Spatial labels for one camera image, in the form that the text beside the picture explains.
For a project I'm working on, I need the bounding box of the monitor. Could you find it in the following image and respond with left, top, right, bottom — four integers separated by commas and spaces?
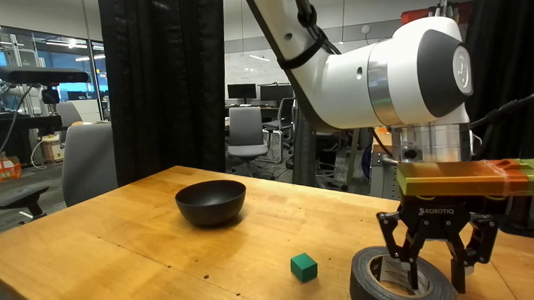
259, 82, 295, 103
226, 82, 258, 101

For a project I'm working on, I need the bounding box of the camera on mount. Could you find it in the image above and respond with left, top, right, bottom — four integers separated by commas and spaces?
0, 65, 90, 136

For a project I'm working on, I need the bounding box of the cardboard box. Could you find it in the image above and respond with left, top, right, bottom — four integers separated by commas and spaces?
38, 135, 66, 164

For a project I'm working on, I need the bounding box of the orange box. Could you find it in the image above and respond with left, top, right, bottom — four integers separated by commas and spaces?
0, 155, 23, 184

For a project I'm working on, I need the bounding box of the whiteboard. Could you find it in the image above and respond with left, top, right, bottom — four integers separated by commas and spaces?
223, 46, 295, 89

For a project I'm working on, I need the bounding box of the stand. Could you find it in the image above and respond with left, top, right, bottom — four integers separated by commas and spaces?
499, 195, 534, 240

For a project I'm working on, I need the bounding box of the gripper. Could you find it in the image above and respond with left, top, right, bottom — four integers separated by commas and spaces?
373, 193, 501, 296

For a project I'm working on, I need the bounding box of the grey cable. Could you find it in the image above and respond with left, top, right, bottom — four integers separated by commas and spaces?
0, 83, 34, 214

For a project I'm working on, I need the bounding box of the grey office chair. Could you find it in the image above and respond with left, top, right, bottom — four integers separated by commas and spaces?
0, 118, 121, 229
54, 101, 84, 145
225, 105, 272, 178
262, 96, 297, 135

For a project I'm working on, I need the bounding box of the black curtain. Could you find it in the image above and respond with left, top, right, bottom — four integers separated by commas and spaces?
87, 0, 233, 192
460, 0, 534, 163

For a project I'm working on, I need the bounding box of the black bowl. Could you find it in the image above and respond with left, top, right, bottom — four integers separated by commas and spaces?
173, 177, 248, 229

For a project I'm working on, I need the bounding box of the silver computer tower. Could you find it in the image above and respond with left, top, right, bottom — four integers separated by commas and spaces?
261, 129, 286, 164

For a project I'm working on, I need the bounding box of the black tape roll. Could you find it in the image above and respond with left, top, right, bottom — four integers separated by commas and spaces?
349, 244, 458, 300

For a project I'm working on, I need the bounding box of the green block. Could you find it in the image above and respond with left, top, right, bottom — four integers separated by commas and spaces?
289, 252, 319, 284

